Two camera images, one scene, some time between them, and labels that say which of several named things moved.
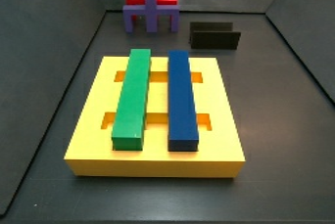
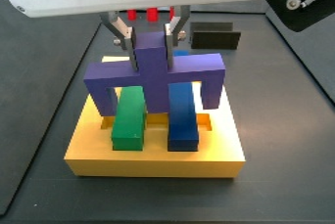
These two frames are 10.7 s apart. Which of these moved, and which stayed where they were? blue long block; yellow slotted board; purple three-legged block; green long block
Moved: purple three-legged block
Stayed: green long block; yellow slotted board; blue long block
